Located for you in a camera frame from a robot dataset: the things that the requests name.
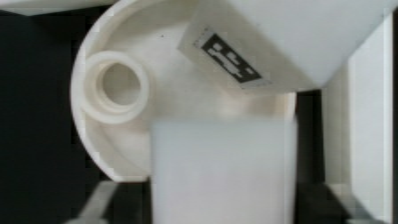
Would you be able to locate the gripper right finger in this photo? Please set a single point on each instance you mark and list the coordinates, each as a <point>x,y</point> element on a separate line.
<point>321,209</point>

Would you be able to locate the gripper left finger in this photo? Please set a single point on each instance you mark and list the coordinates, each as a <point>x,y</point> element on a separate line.
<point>116,205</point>

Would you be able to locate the white stool leg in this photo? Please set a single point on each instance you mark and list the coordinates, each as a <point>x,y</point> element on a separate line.
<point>225,167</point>
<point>271,44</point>

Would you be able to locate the white L-shaped fence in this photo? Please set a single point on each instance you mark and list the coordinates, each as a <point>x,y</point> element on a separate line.
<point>342,114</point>

